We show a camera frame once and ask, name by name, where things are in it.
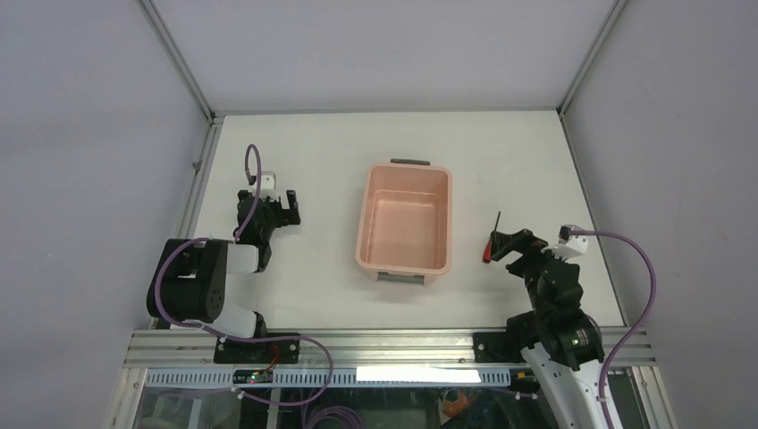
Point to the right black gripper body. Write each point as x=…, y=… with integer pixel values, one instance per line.
x=541, y=255

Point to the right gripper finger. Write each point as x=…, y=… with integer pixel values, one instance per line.
x=522, y=265
x=501, y=244

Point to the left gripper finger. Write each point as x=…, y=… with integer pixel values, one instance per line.
x=290, y=209
x=275, y=217

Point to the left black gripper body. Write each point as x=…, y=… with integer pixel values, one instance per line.
x=265, y=235

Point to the red-handled screwdriver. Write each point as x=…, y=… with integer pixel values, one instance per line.
x=487, y=254

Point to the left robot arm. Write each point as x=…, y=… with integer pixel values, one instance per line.
x=189, y=285

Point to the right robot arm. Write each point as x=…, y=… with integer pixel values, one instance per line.
x=556, y=338

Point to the pink plastic bin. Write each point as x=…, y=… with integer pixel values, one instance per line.
x=405, y=223

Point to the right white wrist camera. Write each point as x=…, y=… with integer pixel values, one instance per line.
x=570, y=244

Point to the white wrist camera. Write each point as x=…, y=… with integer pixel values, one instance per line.
x=570, y=244
x=266, y=182

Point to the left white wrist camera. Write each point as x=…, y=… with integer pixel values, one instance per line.
x=266, y=182

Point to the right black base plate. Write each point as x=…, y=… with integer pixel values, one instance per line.
x=497, y=347

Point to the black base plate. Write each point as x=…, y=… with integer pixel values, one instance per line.
x=497, y=347
x=279, y=348

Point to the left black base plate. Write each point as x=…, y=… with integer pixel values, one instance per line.
x=279, y=348

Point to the aluminium mounting rail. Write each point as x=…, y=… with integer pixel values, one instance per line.
x=178, y=348

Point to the perforated cable duct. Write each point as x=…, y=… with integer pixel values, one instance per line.
x=359, y=377

